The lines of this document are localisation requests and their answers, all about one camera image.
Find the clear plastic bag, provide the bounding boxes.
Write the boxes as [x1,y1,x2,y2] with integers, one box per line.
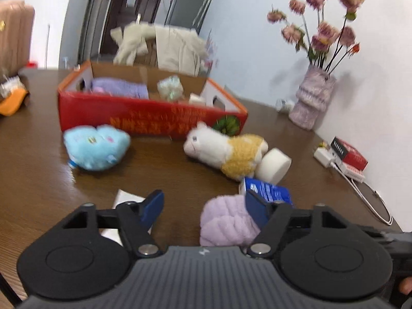
[157,75,184,101]

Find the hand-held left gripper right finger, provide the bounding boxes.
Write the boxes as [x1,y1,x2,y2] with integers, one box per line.
[245,189,350,260]

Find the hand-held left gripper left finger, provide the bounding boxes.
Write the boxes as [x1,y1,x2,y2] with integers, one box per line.
[58,189,165,259]

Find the small white bottle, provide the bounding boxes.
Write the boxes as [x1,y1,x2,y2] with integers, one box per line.
[275,98,295,113]

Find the blue plush toy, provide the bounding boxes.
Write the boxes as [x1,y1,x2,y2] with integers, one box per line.
[63,124,131,171]

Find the grey refrigerator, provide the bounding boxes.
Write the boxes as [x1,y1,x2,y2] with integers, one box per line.
[166,0,216,34]

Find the white foam cylinder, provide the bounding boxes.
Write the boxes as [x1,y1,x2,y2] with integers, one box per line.
[256,148,292,183]

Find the purple fabric pouch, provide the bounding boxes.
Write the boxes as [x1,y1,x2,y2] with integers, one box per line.
[91,77,149,100]

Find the white charger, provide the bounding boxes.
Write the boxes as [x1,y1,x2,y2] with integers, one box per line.
[314,146,337,168]

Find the pink textured vase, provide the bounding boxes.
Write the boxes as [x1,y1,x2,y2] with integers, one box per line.
[289,64,337,131]

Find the white cable bundle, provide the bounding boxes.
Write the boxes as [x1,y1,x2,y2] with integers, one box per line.
[0,75,24,97]

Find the pale purple dried sprigs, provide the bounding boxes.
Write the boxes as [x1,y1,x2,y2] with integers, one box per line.
[204,34,218,70]

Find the red cardboard box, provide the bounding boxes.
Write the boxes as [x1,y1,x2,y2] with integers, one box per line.
[58,59,249,140]

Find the white yellow alpaca plush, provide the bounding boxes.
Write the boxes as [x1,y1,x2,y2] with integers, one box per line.
[183,122,269,181]

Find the white power strip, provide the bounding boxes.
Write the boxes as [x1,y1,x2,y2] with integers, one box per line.
[338,162,366,181]

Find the orange pouch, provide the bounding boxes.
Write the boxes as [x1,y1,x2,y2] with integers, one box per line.
[0,88,29,116]

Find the pink suitcase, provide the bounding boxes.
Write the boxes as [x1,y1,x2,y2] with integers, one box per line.
[0,0,35,76]

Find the dried pink rose bouquet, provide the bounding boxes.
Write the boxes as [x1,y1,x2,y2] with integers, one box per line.
[267,0,366,73]

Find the red flat box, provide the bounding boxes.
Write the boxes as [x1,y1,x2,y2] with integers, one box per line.
[331,137,368,170]

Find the wooden chair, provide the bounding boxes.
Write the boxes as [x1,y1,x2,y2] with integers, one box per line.
[135,40,160,68]

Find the purple fluffy headband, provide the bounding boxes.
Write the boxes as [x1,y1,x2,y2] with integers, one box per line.
[200,195,261,247]

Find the white umbrella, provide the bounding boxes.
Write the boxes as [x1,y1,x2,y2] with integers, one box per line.
[196,0,214,33]

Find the white charger cable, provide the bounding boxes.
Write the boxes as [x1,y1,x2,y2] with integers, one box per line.
[333,162,393,226]

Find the blue tissue packet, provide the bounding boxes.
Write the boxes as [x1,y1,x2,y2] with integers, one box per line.
[239,177,294,207]

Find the beige jacket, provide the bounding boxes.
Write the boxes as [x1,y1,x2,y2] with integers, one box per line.
[110,22,210,77]

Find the dark brown entrance door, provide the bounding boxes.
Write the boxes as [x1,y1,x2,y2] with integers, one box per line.
[100,0,168,55]

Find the white flat packet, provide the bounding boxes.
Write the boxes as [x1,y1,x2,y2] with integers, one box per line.
[100,189,152,247]

